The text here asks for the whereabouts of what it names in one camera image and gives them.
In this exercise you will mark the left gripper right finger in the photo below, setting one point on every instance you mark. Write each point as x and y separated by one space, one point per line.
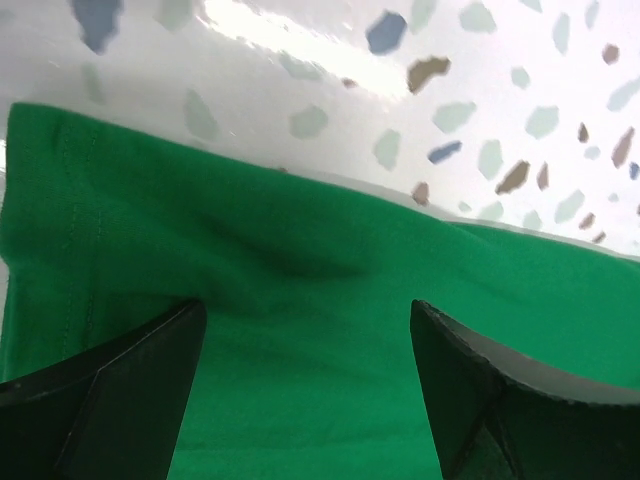
495 413

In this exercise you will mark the green t-shirt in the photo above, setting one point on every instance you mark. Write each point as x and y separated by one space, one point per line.
307 370

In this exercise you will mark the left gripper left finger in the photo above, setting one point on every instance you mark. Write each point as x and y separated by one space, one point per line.
113 412

